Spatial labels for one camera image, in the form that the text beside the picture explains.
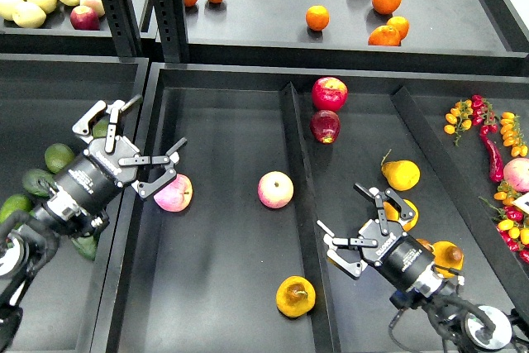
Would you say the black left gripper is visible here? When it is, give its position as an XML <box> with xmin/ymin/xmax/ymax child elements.
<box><xmin>52</xmin><ymin>94</ymin><xmax>188</xmax><ymax>217</ymax></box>

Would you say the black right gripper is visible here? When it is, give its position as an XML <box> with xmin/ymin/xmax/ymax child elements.
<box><xmin>317</xmin><ymin>184</ymin><xmax>434</xmax><ymax>292</ymax></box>

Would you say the dark green avocado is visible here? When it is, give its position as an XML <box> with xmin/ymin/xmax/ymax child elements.
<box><xmin>70</xmin><ymin>236</ymin><xmax>98</xmax><ymax>261</ymax></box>

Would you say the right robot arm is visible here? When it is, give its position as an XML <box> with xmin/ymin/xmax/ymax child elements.
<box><xmin>317</xmin><ymin>184</ymin><xmax>528</xmax><ymax>352</ymax></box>

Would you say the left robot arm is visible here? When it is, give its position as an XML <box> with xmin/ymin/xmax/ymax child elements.
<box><xmin>1</xmin><ymin>95</ymin><xmax>187</xmax><ymax>351</ymax></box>

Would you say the green avocado top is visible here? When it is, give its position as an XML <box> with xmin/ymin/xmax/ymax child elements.
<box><xmin>92</xmin><ymin>118</ymin><xmax>109</xmax><ymax>139</ymax></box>

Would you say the yellow pear top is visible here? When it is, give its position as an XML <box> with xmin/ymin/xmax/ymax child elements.
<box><xmin>380</xmin><ymin>149</ymin><xmax>421</xmax><ymax>192</ymax></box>

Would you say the green avocado upper left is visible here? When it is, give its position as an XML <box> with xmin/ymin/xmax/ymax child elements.
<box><xmin>44</xmin><ymin>143</ymin><xmax>75</xmax><ymax>174</ymax></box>

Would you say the dark avocado left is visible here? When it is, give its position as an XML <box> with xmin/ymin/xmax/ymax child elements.
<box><xmin>21</xmin><ymin>169</ymin><xmax>56</xmax><ymax>198</ymax></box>

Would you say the bright green avocado far left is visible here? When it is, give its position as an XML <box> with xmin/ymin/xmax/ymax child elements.
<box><xmin>0</xmin><ymin>193</ymin><xmax>33</xmax><ymax>223</ymax></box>

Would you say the pale yellow pear front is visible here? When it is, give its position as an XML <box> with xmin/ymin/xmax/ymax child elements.
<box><xmin>12</xmin><ymin>2</ymin><xmax>46</xmax><ymax>28</ymax></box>

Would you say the pink apple left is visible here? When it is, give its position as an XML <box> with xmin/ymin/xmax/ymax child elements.
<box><xmin>154</xmin><ymin>174</ymin><xmax>193</xmax><ymax>212</ymax></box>

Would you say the pink apple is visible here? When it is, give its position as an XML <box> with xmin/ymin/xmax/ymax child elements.
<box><xmin>154</xmin><ymin>174</ymin><xmax>193</xmax><ymax>212</ymax></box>
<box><xmin>258</xmin><ymin>171</ymin><xmax>293</xmax><ymax>209</ymax></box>

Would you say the black left tray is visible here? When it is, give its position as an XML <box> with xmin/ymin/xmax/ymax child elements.
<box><xmin>1</xmin><ymin>55</ymin><xmax>148</xmax><ymax>352</ymax></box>

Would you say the black tray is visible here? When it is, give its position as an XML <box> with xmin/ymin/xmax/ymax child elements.
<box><xmin>1</xmin><ymin>55</ymin><xmax>148</xmax><ymax>352</ymax></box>
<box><xmin>103</xmin><ymin>64</ymin><xmax>528</xmax><ymax>352</ymax></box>

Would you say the pink apple centre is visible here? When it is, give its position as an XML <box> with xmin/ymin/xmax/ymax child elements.
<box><xmin>258</xmin><ymin>171</ymin><xmax>293</xmax><ymax>209</ymax></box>

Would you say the black tray divider right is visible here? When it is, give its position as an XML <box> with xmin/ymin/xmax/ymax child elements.
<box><xmin>392</xmin><ymin>87</ymin><xmax>528</xmax><ymax>321</ymax></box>

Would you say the black tray divider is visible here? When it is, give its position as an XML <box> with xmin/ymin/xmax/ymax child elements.
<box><xmin>392</xmin><ymin>87</ymin><xmax>528</xmax><ymax>321</ymax></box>
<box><xmin>279</xmin><ymin>82</ymin><xmax>341</xmax><ymax>352</ymax></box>

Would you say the dark red apple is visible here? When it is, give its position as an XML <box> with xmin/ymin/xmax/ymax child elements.
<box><xmin>310</xmin><ymin>110</ymin><xmax>341</xmax><ymax>145</ymax></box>

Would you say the black tray divider left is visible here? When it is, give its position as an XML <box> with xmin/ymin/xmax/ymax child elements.
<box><xmin>279</xmin><ymin>82</ymin><xmax>341</xmax><ymax>352</ymax></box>

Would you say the red apple on shelf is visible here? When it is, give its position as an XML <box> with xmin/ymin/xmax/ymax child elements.
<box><xmin>69</xmin><ymin>5</ymin><xmax>100</xmax><ymax>31</ymax></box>

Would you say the bright red apple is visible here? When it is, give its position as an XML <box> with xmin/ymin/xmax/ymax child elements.
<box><xmin>312</xmin><ymin>77</ymin><xmax>349</xmax><ymax>112</ymax></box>

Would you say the orange cherry tomato cluster left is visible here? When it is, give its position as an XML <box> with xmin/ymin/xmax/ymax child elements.
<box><xmin>443</xmin><ymin>99</ymin><xmax>474</xmax><ymax>146</ymax></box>

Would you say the orange cherry tomato cluster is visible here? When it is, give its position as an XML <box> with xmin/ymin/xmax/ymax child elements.
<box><xmin>443</xmin><ymin>99</ymin><xmax>474</xmax><ymax>146</ymax></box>
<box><xmin>500</xmin><ymin>112</ymin><xmax>528</xmax><ymax>158</ymax></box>

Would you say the red chili pepper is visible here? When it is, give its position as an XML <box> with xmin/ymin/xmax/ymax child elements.
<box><xmin>479</xmin><ymin>125</ymin><xmax>503</xmax><ymax>183</ymax></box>

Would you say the mixed cherry tomatoes lower right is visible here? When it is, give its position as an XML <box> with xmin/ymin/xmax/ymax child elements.
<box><xmin>480</xmin><ymin>180</ymin><xmax>528</xmax><ymax>264</ymax></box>

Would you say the black middle tray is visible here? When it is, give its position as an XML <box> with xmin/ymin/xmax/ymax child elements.
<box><xmin>103</xmin><ymin>64</ymin><xmax>528</xmax><ymax>352</ymax></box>

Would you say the black shelf upright left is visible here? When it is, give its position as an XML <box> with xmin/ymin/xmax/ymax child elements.
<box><xmin>102</xmin><ymin>0</ymin><xmax>143</xmax><ymax>57</ymax></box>

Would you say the black shelf upright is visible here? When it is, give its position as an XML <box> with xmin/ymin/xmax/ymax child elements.
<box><xmin>102</xmin><ymin>0</ymin><xmax>143</xmax><ymax>57</ymax></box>
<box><xmin>151</xmin><ymin>0</ymin><xmax>190</xmax><ymax>64</ymax></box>

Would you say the pink peach on shelf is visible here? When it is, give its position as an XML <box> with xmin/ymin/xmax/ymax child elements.
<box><xmin>79</xmin><ymin>0</ymin><xmax>105</xmax><ymax>17</ymax></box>

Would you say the white label card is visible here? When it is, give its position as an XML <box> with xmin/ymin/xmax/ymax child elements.
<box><xmin>512</xmin><ymin>193</ymin><xmax>529</xmax><ymax>214</ymax></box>

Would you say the pink apple right edge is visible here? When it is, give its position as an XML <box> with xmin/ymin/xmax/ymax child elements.
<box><xmin>503</xmin><ymin>158</ymin><xmax>529</xmax><ymax>193</ymax></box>

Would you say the black shelf upright right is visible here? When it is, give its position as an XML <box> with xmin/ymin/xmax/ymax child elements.
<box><xmin>151</xmin><ymin>0</ymin><xmax>190</xmax><ymax>64</ymax></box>

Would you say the red cherry tomato cluster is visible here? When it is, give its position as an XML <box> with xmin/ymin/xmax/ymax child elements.
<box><xmin>471</xmin><ymin>94</ymin><xmax>498</xmax><ymax>136</ymax></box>

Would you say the orange cherry tomato cluster right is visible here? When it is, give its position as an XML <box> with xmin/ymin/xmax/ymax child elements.
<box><xmin>500</xmin><ymin>112</ymin><xmax>528</xmax><ymax>158</ymax></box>

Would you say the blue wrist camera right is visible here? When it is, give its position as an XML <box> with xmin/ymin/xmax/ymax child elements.
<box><xmin>389</xmin><ymin>290</ymin><xmax>414</xmax><ymax>310</ymax></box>

